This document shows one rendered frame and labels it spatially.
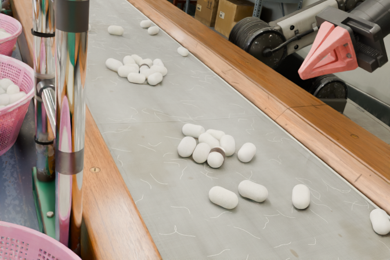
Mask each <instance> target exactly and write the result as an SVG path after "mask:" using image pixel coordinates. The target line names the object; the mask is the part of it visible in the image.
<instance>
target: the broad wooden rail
mask: <svg viewBox="0 0 390 260"><path fill-rule="evenodd" d="M127 1H128V2H129V3H130V4H131V5H133V6H134V7H135V8H137V10H139V11H140V12H141V13H143V14H144V15H145V16H146V17H147V18H148V19H150V20H151V21H152V22H153V23H154V24H156V25H157V26H159V28H161V29H162V30H163V31H165V32H166V33H167V34H168V35H169V36H170V37H172V38H173V39H174V40H175V41H176V42H178V43H179V44H180V45H182V46H183V47H184V48H186V49H187V50H188V51H189V52H190V53H191V54H192V55H193V56H195V57H196V58H198V59H199V61H201V62H202V63H204V64H205V65H206V66H207V67H208V68H210V69H211V70H212V71H213V72H214V73H215V74H217V75H218V76H219V77H221V78H222V79H223V80H224V81H225V82H227V83H228V84H229V85H230V86H231V87H233V88H234V89H235V90H236V91H237V92H238V93H240V94H241V95H243V96H244V97H245V98H246V99H247V100H249V101H250V102H251V103H252V104H253V105H254V106H256V107H257V108H258V109H260V111H262V112H263V113H264V114H266V115H267V116H268V117H269V118H270V119H272V120H273V121H274V122H275V123H276V124H277V125H279V126H280V127H282V128H283V129H284V130H285V131H286V132H288V133H289V134H290V135H291V136H292V137H293V138H295V139H296V140H297V141H299V142H300V143H301V144H302V145H303V146H305V147H306V148H307V149H308V150H309V151H311V152H312V153H313V154H314V155H315V156H317V157H318V158H319V159H321V160H322V161H323V162H324V163H325V164H327V165H328V166H329V167H330V168H331V169H333V170H334V171H335V172H336V173H337V174H338V175H340V176H341V177H342V178H344V179H345V180H346V181H347V182H348V183H350V184H351V185H352V186H353V187H354V188H356V189H357V190H358V191H360V192H361V194H363V195H364V196H366V197H367V198H368V199H369V200H370V201H372V202H373V203H374V204H375V205H376V206H378V207H379V208H380V209H382V210H384V211H385V212H386V213H387V215H389V216H390V145H389V144H387V143H385V142H384V141H383V140H381V139H379V138H378V137H376V136H375V135H373V134H372V133H370V132H369V131H367V130H365V129H364V128H362V127H361V126H360V125H358V124H356V123H355V122H353V121H352V120H350V119H349V118H347V117H345V116H344V115H342V114H341V113H339V112H338V111H337V110H334V109H333V108H332V107H330V106H329V105H327V104H325V103H324V102H322V101H321V100H319V99H318V98H316V97H315V96H313V95H311V94H310V93H309V92H307V91H306V90H304V89H302V88H301V87H299V86H298V85H296V84H295V83H293V82H291V81H290V80H288V79H287V78H286V77H284V76H282V75H281V74H279V73H278V72H276V71H274V70H273V69H272V68H270V67H268V66H267V65H265V64H264V63H262V62H261V61H259V60H258V59H256V58H255V57H253V56H251V55H250V54H249V53H247V52H245V51H244V50H242V49H241V48H239V47H238V46H236V45H235V44H233V43H231V42H230V41H228V40H227V39H225V38H224V37H222V36H221V35H219V34H218V33H216V32H215V31H213V30H211V29H210V28H208V27H207V26H205V25H204V24H202V23H200V22H199V21H198V20H196V19H195V18H193V17H191V16H190V15H188V14H187V13H185V12H184V11H182V10H181V9H179V8H177V7H176V6H175V5H173V4H172V3H170V2H168V1H167V0H127Z"/></svg>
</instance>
